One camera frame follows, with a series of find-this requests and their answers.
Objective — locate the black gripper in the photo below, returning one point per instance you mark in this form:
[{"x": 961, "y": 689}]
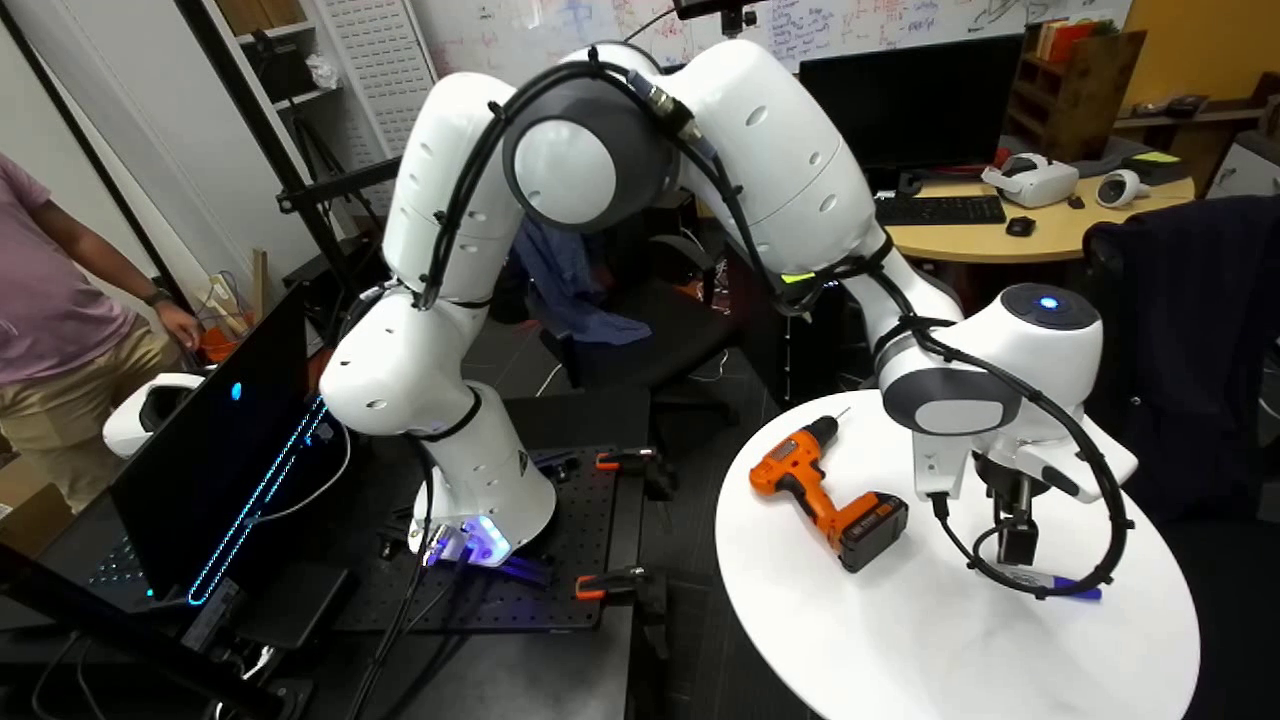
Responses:
[{"x": 1015, "y": 484}]

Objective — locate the marker with blue cap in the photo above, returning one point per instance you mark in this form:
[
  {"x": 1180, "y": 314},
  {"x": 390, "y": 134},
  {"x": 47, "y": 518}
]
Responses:
[{"x": 1073, "y": 586}]

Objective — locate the person's bare forearm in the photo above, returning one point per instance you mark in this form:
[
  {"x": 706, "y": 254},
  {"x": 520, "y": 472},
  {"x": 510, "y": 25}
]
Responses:
[{"x": 112, "y": 261}]

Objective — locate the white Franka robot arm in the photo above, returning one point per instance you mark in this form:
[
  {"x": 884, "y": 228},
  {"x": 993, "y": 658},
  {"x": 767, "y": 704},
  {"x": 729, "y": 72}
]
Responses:
[{"x": 452, "y": 203}]

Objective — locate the person's hand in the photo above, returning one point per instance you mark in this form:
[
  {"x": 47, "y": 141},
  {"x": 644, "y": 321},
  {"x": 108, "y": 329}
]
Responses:
[{"x": 177, "y": 325}]

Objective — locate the black office chair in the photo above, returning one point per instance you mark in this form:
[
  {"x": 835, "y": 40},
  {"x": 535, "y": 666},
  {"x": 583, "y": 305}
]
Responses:
[{"x": 1187, "y": 346}]

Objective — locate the round wooden desk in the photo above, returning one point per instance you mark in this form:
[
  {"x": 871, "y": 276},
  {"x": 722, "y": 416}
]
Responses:
[{"x": 1067, "y": 236}]

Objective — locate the black computer mouse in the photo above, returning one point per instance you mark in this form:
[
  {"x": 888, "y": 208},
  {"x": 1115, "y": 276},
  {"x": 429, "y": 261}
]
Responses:
[{"x": 1023, "y": 227}]

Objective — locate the black keyboard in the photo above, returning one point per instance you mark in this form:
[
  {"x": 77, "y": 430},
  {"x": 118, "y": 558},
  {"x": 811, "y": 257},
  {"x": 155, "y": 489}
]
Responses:
[{"x": 943, "y": 208}]

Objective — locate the white VR headset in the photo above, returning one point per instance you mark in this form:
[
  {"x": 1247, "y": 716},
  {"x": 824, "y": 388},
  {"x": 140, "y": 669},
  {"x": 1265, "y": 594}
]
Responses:
[{"x": 1043, "y": 183}]

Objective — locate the white VR controller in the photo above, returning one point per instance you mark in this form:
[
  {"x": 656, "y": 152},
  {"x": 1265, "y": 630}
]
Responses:
[{"x": 1122, "y": 185}]

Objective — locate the orange black clamp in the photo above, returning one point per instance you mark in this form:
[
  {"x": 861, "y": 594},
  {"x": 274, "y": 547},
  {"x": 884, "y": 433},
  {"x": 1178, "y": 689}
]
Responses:
[
  {"x": 604, "y": 586},
  {"x": 624, "y": 462}
]

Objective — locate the black swivel chair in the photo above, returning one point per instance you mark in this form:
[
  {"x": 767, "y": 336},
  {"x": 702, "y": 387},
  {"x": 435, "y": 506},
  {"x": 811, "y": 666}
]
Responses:
[{"x": 665, "y": 335}]

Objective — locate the black computer monitor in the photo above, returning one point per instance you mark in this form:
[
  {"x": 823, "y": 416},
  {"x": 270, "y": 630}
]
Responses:
[{"x": 920, "y": 120}]

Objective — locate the brown wooden organizer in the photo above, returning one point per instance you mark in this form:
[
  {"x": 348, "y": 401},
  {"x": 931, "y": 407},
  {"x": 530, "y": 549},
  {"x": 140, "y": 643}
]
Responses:
[{"x": 1081, "y": 94}]

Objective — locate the blue cloth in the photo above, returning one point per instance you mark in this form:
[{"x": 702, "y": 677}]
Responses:
[{"x": 574, "y": 294}]

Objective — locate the whiteboard with writing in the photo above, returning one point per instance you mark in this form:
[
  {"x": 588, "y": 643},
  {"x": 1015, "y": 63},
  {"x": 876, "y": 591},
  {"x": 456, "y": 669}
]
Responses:
[{"x": 864, "y": 25}]

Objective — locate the black metal stand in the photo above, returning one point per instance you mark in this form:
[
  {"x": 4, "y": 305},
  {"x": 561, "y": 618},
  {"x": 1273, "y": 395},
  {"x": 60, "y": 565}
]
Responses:
[{"x": 335, "y": 185}]

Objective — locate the white perforated panel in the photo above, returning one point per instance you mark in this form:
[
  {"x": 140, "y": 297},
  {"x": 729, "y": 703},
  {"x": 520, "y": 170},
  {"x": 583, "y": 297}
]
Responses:
[{"x": 381, "y": 54}]

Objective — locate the black laptop with blue light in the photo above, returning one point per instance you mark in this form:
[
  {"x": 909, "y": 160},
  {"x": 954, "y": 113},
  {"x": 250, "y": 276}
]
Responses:
[{"x": 212, "y": 454}]

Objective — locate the white round device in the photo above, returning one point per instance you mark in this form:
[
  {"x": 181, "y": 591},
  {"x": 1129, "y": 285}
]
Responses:
[{"x": 132, "y": 422}]

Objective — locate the black metal bar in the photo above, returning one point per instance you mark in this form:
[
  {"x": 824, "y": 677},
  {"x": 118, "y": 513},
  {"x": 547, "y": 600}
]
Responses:
[{"x": 81, "y": 607}]

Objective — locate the person in pink shirt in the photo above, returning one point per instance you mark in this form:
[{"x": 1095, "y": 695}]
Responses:
[{"x": 40, "y": 305}]

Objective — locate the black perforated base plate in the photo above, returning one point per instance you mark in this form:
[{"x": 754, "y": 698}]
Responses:
[{"x": 561, "y": 547}]

